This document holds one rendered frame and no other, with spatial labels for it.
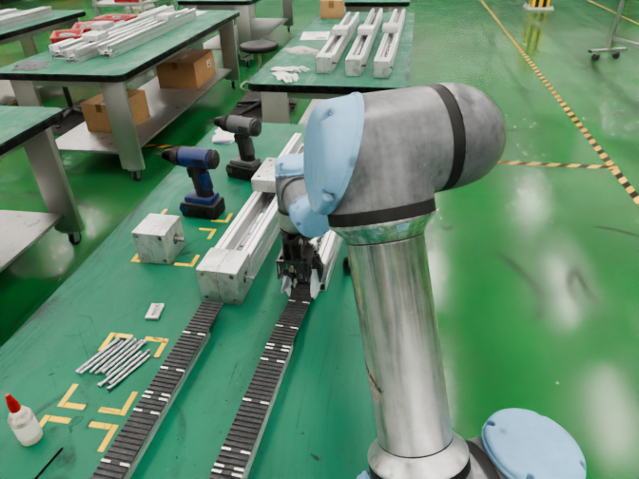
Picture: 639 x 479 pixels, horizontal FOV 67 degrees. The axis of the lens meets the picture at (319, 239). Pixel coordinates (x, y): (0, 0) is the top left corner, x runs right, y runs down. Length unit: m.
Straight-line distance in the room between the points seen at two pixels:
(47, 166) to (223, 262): 1.86
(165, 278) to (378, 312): 0.87
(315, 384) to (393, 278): 0.53
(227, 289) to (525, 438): 0.73
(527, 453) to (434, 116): 0.39
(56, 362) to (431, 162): 0.92
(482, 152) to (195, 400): 0.71
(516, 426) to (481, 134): 0.36
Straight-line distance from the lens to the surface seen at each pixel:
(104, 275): 1.38
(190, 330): 1.09
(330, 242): 1.21
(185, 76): 4.97
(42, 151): 2.87
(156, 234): 1.31
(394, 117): 0.48
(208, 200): 1.49
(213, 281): 1.16
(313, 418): 0.94
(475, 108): 0.52
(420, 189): 0.49
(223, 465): 0.87
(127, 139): 3.58
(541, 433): 0.67
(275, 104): 2.98
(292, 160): 0.95
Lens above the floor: 1.54
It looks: 34 degrees down
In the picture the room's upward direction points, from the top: 1 degrees counter-clockwise
